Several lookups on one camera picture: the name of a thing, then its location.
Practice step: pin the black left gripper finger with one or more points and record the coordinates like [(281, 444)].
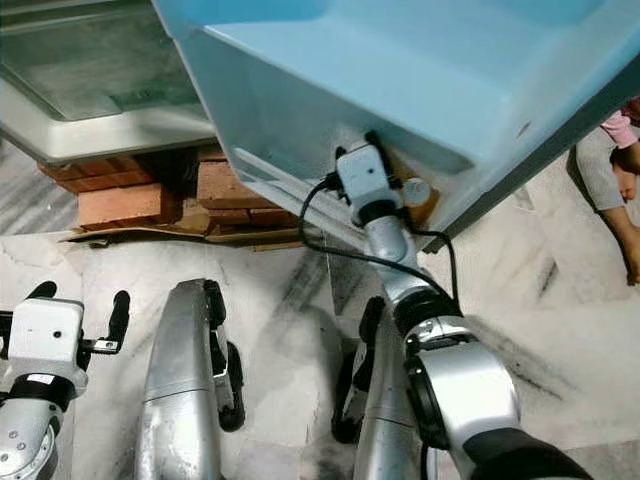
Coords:
[(43, 290), (120, 315)]

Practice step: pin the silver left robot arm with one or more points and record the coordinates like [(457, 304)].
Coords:
[(28, 440)]

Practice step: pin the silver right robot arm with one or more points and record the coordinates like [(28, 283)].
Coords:
[(465, 395)]

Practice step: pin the light blue fridge door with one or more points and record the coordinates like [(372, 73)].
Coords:
[(410, 70)]

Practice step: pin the white fridge body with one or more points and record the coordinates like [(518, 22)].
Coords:
[(100, 140)]

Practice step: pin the glass fridge shelf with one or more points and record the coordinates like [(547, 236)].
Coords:
[(100, 65)]

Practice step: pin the flat brown cardboard sheet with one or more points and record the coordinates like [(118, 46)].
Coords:
[(170, 237)]

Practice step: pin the silver left robot leg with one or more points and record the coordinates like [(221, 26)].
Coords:
[(180, 390)]

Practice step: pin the silver robot leg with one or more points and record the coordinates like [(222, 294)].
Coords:
[(380, 410), (180, 390)]

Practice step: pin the pale red brick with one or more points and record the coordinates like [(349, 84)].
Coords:
[(130, 205)]

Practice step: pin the dark red brick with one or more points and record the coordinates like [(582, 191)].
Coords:
[(95, 173)]

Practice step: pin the sitting person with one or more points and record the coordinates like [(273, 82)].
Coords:
[(605, 175)]

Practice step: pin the silver right robot leg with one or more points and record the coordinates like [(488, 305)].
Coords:
[(380, 410)]

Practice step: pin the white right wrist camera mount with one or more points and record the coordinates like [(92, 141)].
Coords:
[(368, 178)]

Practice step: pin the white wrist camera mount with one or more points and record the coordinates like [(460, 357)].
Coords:
[(45, 338), (368, 178)]

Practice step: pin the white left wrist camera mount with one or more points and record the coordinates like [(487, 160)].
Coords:
[(45, 338)]

